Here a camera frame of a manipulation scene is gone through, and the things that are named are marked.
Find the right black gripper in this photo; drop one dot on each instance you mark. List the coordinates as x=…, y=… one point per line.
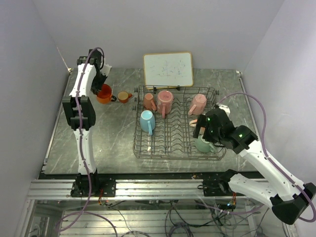
x=203, y=121

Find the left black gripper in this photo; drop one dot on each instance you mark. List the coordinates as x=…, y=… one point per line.
x=97, y=88

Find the large orange mug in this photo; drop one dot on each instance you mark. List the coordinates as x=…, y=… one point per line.
x=105, y=95

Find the mint green cup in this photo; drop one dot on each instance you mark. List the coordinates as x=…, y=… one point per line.
x=204, y=146

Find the small orange cup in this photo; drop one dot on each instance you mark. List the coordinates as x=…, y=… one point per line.
x=124, y=96

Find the light blue mug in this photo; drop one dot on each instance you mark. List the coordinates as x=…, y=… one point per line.
x=147, y=122

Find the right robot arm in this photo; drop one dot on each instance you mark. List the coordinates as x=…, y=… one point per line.
x=286, y=195

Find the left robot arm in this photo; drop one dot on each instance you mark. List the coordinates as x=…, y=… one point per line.
x=81, y=117

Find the pale pink gradient mug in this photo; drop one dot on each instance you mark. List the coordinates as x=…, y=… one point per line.
x=193, y=123

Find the pink faceted mug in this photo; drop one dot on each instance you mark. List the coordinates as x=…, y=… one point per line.
x=197, y=105

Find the dusty pink mug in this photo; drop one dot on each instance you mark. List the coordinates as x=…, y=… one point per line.
x=164, y=102

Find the salmon pink mug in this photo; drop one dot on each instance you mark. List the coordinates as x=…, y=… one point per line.
x=149, y=102

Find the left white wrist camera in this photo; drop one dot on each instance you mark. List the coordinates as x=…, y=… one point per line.
x=106, y=69

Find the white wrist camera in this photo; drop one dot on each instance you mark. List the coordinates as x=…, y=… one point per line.
x=224, y=108
x=106, y=69

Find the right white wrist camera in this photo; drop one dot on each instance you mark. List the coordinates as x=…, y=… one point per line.
x=224, y=108

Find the grey wire dish rack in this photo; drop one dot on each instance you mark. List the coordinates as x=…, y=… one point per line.
x=173, y=136

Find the white whiteboard with wooden frame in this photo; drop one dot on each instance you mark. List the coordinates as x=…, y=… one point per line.
x=163, y=70

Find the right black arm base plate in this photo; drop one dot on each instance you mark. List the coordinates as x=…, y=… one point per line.
x=218, y=185

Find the aluminium frame rail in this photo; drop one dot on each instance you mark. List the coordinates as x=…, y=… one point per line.
x=59, y=190

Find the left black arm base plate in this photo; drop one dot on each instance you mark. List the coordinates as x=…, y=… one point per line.
x=96, y=185

